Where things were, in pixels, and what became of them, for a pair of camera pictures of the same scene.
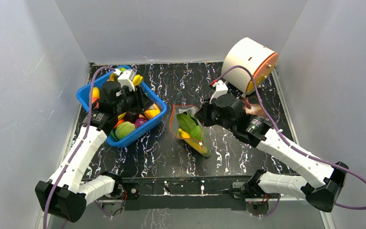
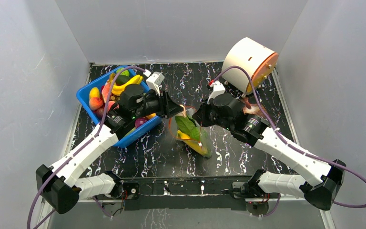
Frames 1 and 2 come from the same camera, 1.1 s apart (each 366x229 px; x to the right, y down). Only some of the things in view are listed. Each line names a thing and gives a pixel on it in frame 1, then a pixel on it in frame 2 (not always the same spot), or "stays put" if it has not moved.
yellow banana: (196, 144) stays put
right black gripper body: (206, 111) stays put
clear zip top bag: (185, 124) stays put
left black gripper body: (132, 101) -> (155, 105)
